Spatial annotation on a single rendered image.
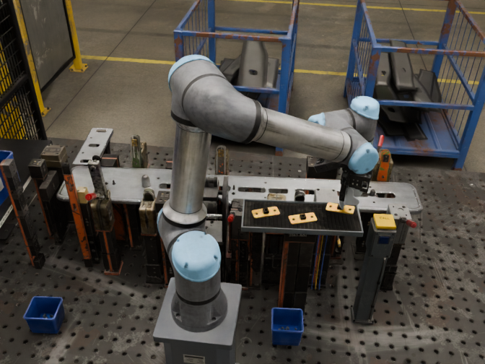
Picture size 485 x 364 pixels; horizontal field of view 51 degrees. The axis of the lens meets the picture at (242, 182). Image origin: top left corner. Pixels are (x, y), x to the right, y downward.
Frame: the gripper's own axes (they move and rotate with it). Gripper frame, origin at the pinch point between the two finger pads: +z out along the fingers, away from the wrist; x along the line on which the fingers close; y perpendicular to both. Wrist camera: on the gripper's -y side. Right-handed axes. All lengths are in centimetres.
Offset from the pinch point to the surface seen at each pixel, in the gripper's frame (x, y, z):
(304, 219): -5.2, -9.7, 5.1
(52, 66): 222, -293, 96
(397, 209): 23.6, 17.3, 15.8
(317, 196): 14.0, -9.7, 10.7
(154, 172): 20, -77, 21
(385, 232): 0.7, 14.7, 7.8
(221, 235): -1.4, -39.0, 24.9
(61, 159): 11, -113, 18
